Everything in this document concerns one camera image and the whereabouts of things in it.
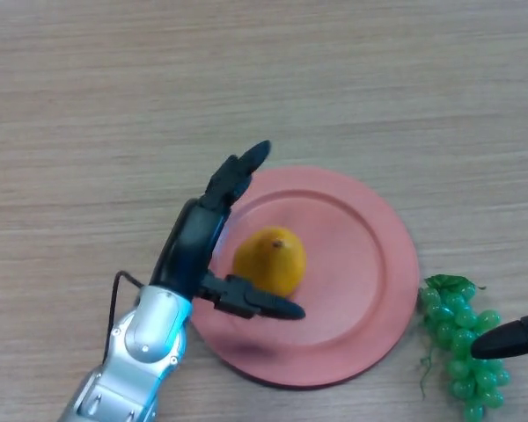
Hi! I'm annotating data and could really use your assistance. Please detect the yellow pear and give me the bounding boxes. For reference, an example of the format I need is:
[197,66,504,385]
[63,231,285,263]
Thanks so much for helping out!
[231,226,308,298]

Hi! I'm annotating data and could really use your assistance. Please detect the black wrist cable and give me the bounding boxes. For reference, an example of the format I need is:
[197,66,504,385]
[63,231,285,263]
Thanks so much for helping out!
[103,271,144,364]

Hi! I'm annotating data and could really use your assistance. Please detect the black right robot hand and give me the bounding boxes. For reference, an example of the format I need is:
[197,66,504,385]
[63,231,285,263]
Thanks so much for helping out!
[471,313,528,361]

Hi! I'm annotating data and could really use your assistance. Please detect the pink round plate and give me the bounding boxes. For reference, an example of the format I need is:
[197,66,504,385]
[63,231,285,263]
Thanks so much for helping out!
[188,165,421,389]

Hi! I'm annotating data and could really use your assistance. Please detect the green grape bunch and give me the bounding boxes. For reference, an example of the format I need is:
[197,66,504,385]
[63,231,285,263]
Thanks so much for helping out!
[417,274,511,422]

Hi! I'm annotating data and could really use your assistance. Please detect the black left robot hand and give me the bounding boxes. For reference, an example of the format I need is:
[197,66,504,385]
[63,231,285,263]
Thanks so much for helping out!
[149,140,307,321]

